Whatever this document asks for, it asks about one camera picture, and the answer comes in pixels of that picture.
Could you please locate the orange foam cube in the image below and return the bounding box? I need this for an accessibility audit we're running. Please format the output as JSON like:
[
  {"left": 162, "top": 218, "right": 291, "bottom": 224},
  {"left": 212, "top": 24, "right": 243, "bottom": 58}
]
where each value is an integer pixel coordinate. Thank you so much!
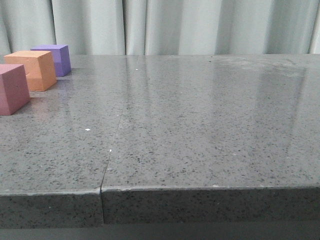
[{"left": 4, "top": 50, "right": 57, "bottom": 92}]

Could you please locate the purple foam cube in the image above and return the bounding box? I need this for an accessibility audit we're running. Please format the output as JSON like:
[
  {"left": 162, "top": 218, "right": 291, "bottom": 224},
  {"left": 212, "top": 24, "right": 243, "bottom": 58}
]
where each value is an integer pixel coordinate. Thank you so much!
[{"left": 30, "top": 44, "right": 71, "bottom": 77}]

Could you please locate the grey pleated curtain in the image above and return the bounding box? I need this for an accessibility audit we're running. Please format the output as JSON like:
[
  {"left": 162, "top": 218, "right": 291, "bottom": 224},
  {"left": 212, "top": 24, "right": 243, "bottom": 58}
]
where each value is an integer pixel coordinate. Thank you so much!
[{"left": 0, "top": 0, "right": 320, "bottom": 55}]

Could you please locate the pink foam cube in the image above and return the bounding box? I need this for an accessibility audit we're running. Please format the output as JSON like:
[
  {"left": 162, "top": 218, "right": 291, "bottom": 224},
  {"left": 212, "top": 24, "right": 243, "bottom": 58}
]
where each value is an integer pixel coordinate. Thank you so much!
[{"left": 0, "top": 64, "right": 30, "bottom": 116}]

